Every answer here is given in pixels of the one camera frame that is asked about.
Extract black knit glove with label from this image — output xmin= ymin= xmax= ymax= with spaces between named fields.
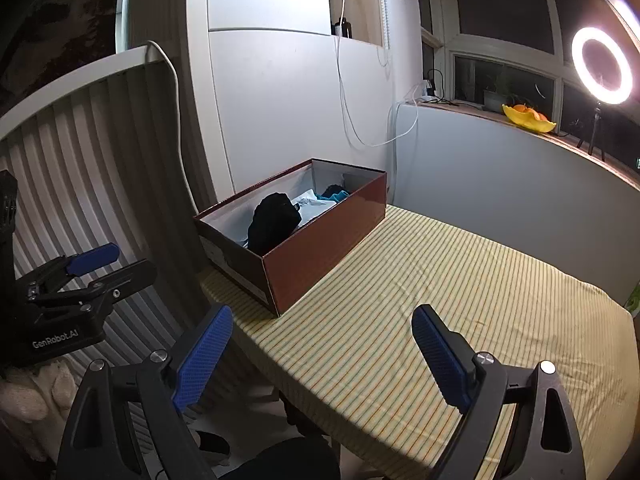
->
xmin=247 ymin=193 xmax=302 ymax=257

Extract white plastic packet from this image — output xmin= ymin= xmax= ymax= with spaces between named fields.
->
xmin=291 ymin=190 xmax=336 ymax=229

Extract teal collapsible cup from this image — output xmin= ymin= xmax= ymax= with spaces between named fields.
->
xmin=318 ymin=184 xmax=349 ymax=203

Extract white knit gloved hand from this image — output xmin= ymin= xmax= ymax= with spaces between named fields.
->
xmin=1 ymin=359 xmax=77 ymax=464

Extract white radiator panel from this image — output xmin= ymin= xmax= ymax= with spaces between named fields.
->
xmin=1 ymin=41 xmax=205 ymax=389

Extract green white package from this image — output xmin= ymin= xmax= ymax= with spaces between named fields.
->
xmin=625 ymin=283 xmax=640 ymax=316

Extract striped yellow tablecloth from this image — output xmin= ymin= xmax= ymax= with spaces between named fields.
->
xmin=201 ymin=206 xmax=639 ymax=479

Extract dark red cardboard box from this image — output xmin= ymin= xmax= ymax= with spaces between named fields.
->
xmin=194 ymin=158 xmax=387 ymax=316

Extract black light tripod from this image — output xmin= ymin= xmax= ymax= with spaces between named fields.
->
xmin=587 ymin=101 xmax=602 ymax=156

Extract yellow fruit bowl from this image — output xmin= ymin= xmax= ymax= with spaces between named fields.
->
xmin=502 ymin=104 xmax=556 ymax=133

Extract oranges in bowl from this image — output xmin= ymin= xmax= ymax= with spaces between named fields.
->
xmin=513 ymin=104 xmax=547 ymax=122

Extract white cable on radiator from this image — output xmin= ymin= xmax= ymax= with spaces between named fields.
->
xmin=144 ymin=39 xmax=202 ymax=216

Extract ring light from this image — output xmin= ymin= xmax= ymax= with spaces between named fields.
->
xmin=570 ymin=27 xmax=634 ymax=105

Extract white hanging cable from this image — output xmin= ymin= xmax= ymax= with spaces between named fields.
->
xmin=332 ymin=0 xmax=421 ymax=149

